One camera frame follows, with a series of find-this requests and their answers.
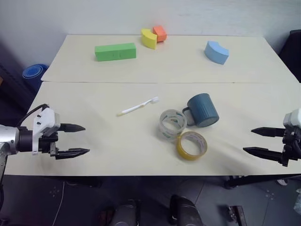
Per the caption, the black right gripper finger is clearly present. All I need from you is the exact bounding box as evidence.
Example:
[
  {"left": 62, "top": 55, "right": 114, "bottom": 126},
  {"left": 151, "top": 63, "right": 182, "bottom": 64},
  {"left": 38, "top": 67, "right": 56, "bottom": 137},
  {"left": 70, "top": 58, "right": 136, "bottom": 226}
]
[
  {"left": 242, "top": 146, "right": 284, "bottom": 163},
  {"left": 250, "top": 127, "right": 286, "bottom": 138}
]

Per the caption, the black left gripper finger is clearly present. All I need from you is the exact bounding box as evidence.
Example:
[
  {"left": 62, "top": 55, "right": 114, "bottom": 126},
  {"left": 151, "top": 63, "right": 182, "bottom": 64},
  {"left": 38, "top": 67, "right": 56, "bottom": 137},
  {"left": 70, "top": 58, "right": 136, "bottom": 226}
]
[
  {"left": 58, "top": 123, "right": 86, "bottom": 133},
  {"left": 55, "top": 148, "right": 91, "bottom": 161}
]

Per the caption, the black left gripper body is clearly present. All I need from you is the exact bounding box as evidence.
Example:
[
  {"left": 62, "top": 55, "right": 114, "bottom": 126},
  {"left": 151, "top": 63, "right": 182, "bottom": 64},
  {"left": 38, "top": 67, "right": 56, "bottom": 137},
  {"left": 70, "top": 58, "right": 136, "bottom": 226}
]
[{"left": 37, "top": 126, "right": 60, "bottom": 159}]

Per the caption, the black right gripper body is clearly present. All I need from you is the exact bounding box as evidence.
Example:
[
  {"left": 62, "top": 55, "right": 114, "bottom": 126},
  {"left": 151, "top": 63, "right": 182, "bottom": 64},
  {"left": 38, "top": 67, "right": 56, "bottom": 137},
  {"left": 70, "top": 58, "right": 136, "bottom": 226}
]
[{"left": 280, "top": 128, "right": 301, "bottom": 167}]

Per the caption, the clear plastic bag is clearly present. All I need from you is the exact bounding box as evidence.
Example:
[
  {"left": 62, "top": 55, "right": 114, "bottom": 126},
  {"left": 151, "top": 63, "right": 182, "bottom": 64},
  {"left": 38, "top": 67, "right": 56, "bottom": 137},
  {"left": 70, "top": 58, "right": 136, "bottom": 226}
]
[{"left": 293, "top": 187, "right": 301, "bottom": 212}]

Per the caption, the blue rolled mat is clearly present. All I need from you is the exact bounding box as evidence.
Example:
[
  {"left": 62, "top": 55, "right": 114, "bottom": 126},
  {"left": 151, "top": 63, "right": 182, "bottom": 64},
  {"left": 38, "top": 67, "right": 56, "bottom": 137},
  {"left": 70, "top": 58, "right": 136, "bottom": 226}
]
[{"left": 22, "top": 64, "right": 49, "bottom": 89}]

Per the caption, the brown floor object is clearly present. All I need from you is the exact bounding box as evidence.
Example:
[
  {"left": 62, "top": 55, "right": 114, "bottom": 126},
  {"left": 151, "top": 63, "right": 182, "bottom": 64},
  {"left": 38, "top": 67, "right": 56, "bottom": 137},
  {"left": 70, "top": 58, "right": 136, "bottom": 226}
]
[{"left": 226, "top": 205, "right": 248, "bottom": 226}]

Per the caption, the dark teal ribbed cup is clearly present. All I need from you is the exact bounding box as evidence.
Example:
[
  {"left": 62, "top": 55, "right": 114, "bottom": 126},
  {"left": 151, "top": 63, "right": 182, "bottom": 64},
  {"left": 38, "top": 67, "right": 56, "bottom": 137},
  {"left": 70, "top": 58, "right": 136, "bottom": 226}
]
[{"left": 182, "top": 93, "right": 220, "bottom": 129}]

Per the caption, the white toothbrush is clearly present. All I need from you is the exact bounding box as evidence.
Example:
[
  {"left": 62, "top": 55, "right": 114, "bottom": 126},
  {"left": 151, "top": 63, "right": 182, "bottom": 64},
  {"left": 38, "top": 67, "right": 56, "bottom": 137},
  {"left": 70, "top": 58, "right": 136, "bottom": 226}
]
[{"left": 116, "top": 96, "right": 160, "bottom": 117}]

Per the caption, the yellow tape roll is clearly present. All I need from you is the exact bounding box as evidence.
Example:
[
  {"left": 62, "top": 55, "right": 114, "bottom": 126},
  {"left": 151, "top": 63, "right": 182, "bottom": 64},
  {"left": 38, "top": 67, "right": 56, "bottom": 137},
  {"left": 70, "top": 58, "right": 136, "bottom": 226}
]
[{"left": 176, "top": 131, "right": 208, "bottom": 161}]

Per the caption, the dark rounded shape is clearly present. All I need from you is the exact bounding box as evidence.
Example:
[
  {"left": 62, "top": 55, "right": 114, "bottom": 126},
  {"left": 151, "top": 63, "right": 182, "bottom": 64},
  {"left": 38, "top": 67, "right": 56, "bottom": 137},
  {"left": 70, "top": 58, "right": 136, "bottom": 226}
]
[
  {"left": 113, "top": 199, "right": 142, "bottom": 226},
  {"left": 169, "top": 194, "right": 201, "bottom": 226}
]

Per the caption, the green foam block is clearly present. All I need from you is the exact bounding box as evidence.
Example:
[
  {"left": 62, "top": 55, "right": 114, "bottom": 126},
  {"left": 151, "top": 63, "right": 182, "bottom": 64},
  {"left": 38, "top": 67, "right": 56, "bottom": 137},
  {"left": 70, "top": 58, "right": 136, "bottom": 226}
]
[{"left": 94, "top": 42, "right": 137, "bottom": 63}]

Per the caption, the clear tape roll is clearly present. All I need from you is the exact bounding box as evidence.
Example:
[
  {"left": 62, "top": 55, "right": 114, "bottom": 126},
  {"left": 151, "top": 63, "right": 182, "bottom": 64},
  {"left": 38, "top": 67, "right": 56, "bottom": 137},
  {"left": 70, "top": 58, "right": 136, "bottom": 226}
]
[{"left": 158, "top": 109, "right": 188, "bottom": 142}]

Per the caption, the light blue curved foam block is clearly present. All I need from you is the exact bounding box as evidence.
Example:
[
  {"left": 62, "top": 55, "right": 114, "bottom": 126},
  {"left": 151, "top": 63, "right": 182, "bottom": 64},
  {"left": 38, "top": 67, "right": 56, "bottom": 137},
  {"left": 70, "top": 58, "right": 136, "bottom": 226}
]
[{"left": 203, "top": 40, "right": 230, "bottom": 66}]

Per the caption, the yellow curved foam block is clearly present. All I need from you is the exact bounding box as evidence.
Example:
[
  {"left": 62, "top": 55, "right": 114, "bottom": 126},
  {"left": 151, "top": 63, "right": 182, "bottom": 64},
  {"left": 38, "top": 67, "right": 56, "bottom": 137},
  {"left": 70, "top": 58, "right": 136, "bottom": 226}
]
[{"left": 141, "top": 28, "right": 158, "bottom": 50}]

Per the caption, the orange foam block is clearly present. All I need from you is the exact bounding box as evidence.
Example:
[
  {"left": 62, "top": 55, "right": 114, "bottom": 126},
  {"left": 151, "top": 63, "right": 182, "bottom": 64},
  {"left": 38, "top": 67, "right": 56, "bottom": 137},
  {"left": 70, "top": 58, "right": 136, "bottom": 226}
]
[{"left": 152, "top": 24, "right": 168, "bottom": 43}]

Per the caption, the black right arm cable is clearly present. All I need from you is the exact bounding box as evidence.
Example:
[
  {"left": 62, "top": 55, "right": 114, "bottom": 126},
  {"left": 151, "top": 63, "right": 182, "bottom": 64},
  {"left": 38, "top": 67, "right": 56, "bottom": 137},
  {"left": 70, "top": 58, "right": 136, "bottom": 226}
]
[{"left": 291, "top": 134, "right": 301, "bottom": 155}]

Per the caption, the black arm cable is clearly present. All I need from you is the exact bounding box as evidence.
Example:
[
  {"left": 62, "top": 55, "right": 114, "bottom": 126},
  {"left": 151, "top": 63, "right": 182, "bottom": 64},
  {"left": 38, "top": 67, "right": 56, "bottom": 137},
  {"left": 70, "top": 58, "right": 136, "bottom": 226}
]
[
  {"left": 291, "top": 134, "right": 301, "bottom": 155},
  {"left": 17, "top": 103, "right": 51, "bottom": 129}
]

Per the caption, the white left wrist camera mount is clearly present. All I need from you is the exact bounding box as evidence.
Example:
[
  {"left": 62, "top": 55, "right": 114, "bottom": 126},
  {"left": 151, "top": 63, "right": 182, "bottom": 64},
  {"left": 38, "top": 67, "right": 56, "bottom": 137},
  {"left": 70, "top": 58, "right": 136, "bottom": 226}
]
[{"left": 31, "top": 107, "right": 63, "bottom": 156}]

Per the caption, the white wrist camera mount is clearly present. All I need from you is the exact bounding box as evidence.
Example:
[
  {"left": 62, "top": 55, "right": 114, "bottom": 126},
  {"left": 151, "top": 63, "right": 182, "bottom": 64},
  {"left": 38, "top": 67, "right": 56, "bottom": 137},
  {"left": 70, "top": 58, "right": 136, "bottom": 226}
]
[
  {"left": 283, "top": 108, "right": 301, "bottom": 129},
  {"left": 31, "top": 107, "right": 63, "bottom": 156}
]

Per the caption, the black table frame bar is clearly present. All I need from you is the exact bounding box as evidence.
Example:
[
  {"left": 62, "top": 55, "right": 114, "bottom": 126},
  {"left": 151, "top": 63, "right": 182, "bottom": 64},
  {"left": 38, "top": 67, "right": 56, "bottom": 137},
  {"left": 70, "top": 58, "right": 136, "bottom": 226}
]
[{"left": 222, "top": 173, "right": 301, "bottom": 190}]

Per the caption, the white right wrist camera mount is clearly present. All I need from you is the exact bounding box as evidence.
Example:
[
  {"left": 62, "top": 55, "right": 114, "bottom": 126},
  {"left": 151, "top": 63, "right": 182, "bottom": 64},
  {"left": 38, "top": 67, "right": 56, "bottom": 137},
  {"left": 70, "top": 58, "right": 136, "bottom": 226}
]
[{"left": 283, "top": 108, "right": 301, "bottom": 129}]

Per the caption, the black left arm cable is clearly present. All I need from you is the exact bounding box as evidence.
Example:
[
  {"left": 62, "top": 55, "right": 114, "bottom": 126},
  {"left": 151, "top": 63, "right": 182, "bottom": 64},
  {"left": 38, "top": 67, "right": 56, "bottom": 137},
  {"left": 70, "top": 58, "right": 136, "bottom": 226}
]
[{"left": 17, "top": 103, "right": 51, "bottom": 129}]

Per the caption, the thin white floor cable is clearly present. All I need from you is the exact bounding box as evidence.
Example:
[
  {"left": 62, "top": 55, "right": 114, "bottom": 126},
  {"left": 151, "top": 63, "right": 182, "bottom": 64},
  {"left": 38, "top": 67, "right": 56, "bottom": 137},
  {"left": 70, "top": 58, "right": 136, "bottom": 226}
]
[{"left": 52, "top": 180, "right": 66, "bottom": 226}]

